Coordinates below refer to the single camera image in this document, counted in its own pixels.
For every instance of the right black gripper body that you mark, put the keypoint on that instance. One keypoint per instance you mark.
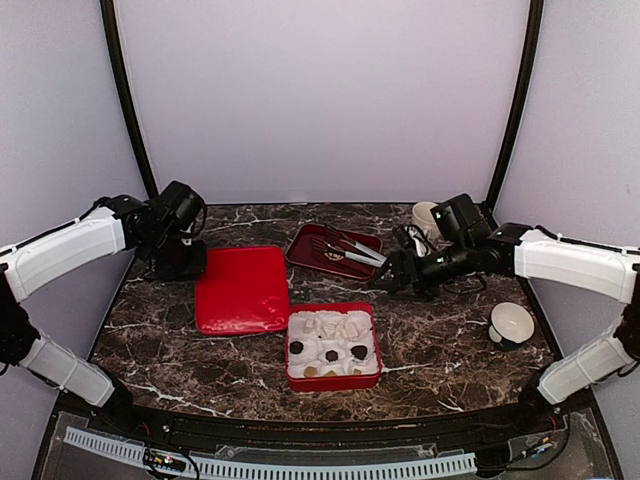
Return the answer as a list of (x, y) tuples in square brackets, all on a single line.
[(425, 280)]

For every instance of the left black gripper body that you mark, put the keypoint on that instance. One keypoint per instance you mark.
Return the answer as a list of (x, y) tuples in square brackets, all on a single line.
[(173, 262)]

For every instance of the red box lid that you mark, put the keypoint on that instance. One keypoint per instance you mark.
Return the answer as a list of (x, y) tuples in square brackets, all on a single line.
[(243, 291)]

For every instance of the metal tongs white handles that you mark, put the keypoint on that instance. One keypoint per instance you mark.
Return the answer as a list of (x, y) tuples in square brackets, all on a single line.
[(336, 245)]

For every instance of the dark cylinder chocolate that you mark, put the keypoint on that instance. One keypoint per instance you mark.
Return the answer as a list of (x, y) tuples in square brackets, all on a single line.
[(359, 352)]

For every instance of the red box with liners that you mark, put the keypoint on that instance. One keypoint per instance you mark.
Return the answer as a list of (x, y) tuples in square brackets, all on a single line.
[(305, 325)]

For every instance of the dark heart chocolate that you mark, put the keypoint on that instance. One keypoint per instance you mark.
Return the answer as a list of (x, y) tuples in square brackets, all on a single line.
[(331, 356)]

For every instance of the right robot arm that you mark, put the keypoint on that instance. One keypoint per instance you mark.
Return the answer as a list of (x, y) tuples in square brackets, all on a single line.
[(518, 250)]

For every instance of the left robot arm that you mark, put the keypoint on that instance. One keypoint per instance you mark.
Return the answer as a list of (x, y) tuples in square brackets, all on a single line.
[(161, 232)]

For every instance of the cream mug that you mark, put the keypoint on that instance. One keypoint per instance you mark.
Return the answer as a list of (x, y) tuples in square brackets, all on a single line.
[(423, 218)]

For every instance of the white bowl dark base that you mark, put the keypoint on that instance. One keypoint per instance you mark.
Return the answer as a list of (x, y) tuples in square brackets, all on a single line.
[(510, 326)]

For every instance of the dark red tray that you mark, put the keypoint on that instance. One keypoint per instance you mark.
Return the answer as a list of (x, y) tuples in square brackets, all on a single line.
[(300, 253)]

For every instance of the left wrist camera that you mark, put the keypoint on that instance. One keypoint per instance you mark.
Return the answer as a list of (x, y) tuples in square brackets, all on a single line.
[(187, 209)]

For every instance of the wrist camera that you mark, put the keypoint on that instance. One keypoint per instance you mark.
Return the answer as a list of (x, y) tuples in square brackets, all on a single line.
[(460, 221), (187, 209)]

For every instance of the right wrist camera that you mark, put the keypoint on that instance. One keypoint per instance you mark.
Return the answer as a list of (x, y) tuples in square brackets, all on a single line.
[(460, 221)]

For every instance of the grey cable duct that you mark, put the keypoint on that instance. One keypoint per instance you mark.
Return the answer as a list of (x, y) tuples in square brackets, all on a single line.
[(260, 463)]

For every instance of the left black frame post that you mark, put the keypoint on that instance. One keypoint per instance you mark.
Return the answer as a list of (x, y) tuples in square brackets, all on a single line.
[(126, 101)]

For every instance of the black frame post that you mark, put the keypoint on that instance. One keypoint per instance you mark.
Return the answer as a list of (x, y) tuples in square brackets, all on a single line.
[(126, 101), (516, 111)]

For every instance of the right black frame post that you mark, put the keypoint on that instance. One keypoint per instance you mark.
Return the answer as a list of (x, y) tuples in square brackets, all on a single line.
[(516, 111)]

